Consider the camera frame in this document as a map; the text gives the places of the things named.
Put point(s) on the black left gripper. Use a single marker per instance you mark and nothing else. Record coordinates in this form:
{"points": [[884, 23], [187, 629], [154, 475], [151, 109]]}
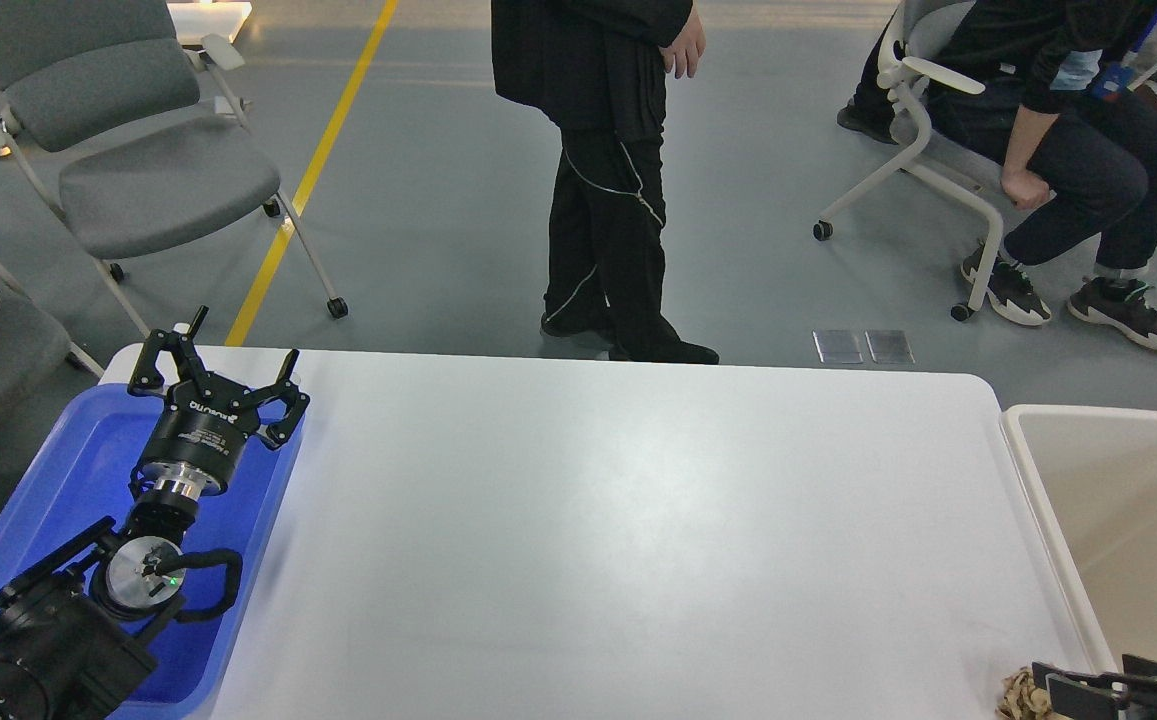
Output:
{"points": [[200, 432]]}

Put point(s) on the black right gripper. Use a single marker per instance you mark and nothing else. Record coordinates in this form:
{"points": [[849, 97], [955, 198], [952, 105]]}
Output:
{"points": [[1092, 696]]}

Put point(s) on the brown paper ball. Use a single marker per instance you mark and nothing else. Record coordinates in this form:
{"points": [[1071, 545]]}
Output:
{"points": [[1023, 698]]}

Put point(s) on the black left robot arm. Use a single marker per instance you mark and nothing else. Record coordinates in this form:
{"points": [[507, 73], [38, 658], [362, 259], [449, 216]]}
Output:
{"points": [[129, 550]]}

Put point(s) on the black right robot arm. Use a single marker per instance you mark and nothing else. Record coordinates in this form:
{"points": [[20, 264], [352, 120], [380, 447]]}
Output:
{"points": [[1131, 694]]}

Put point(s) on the blue plastic tray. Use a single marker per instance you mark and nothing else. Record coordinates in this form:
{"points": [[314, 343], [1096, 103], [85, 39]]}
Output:
{"points": [[80, 476]]}

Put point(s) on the beige plastic bin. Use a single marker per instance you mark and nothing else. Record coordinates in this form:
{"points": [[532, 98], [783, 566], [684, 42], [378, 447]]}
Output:
{"points": [[1090, 476]]}

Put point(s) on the white table in background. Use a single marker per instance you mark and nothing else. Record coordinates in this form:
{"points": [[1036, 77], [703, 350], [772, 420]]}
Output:
{"points": [[194, 20]]}

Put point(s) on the right metal floor plate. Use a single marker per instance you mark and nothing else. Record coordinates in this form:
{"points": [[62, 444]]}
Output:
{"points": [[890, 347]]}

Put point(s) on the metal floor plate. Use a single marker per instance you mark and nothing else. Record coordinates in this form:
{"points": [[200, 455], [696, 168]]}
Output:
{"points": [[837, 347], [890, 347]]}

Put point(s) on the left metal floor plate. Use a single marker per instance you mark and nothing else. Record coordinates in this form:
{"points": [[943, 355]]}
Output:
{"points": [[837, 347]]}

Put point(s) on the person in black tracksuit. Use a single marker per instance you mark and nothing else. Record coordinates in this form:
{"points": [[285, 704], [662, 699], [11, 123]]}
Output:
{"points": [[598, 71]]}

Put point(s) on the grey chair right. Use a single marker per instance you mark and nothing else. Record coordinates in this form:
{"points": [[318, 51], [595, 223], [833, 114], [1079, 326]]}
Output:
{"points": [[905, 70]]}

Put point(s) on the seated person in black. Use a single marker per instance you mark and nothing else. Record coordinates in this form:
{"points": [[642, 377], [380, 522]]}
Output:
{"points": [[1079, 164]]}

